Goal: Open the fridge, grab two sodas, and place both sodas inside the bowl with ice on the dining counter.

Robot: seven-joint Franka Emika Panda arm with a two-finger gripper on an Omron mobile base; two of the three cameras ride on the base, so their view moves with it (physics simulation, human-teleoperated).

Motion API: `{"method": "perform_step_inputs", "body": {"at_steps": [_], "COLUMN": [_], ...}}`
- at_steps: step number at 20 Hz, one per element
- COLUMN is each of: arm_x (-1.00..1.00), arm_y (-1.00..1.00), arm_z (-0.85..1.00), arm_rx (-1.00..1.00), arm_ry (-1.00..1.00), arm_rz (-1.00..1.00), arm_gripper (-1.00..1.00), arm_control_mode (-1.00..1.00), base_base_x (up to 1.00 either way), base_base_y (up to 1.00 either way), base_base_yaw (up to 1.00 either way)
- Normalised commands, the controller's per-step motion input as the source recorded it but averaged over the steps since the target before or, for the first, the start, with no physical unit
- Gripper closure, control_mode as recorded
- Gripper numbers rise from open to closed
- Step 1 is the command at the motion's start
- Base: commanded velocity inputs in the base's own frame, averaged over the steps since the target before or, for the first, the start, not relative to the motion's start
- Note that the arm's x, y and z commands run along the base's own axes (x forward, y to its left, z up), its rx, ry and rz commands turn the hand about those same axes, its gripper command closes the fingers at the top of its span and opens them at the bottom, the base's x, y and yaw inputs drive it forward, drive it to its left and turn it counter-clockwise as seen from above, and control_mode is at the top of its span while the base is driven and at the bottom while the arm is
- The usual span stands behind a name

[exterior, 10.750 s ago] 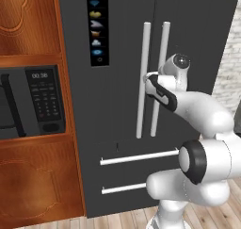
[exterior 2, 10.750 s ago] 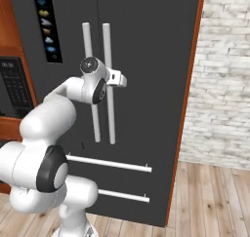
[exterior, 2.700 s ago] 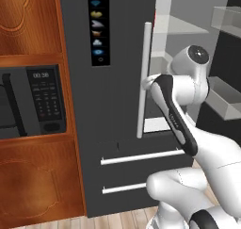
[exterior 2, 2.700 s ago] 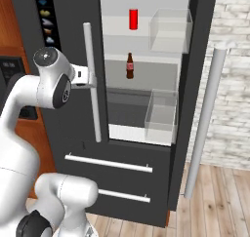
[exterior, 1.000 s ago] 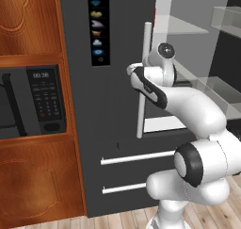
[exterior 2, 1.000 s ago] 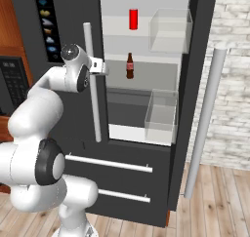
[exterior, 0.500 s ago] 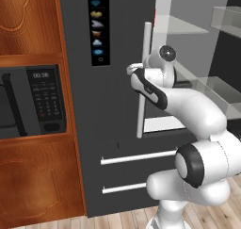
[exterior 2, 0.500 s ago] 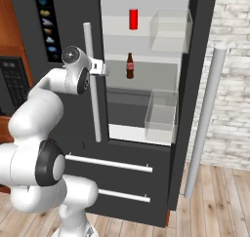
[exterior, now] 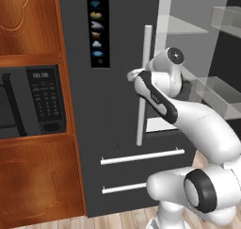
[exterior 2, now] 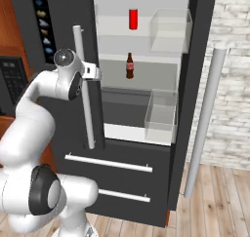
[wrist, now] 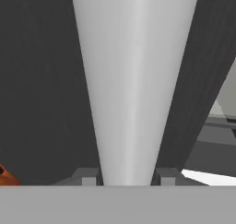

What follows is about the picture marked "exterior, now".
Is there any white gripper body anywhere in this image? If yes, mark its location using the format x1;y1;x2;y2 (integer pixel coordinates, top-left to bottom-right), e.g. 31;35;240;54
126;67;146;83

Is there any dark grey fridge door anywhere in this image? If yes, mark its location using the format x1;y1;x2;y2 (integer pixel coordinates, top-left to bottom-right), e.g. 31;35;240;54
56;0;162;150

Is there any dark grey fridge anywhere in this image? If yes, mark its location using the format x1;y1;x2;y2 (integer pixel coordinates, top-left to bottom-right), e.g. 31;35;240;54
56;0;241;219

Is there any glass fridge shelf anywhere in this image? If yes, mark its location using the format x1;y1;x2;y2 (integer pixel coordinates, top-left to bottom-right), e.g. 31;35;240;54
155;14;210;36

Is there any dark grey fridge drawer front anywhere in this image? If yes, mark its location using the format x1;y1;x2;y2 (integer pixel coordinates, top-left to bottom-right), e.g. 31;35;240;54
79;172;164;219
74;134;198;184

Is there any clear fridge door bin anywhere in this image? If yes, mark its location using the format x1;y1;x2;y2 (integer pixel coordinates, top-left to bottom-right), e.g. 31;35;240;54
193;75;241;121
210;5;241;40

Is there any open dark fridge door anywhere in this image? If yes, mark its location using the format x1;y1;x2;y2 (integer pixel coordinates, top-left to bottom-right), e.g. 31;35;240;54
208;0;241;123

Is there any black built-in microwave oven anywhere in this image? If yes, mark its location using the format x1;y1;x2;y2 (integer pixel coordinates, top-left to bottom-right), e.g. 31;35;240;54
0;63;68;140

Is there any brown wooden cupboard door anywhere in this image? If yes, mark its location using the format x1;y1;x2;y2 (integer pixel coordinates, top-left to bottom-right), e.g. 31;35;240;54
0;0;64;57
0;138;87;229

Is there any long white fridge door handle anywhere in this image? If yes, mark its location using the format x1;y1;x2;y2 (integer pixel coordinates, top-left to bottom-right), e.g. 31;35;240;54
135;24;154;147

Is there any white fridge drawer handle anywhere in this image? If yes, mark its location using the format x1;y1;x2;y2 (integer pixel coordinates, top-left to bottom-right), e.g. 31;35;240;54
100;146;186;167
101;181;149;195

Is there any black microwave door handle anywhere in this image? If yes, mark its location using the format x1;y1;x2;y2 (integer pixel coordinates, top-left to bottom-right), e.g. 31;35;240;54
1;73;29;138

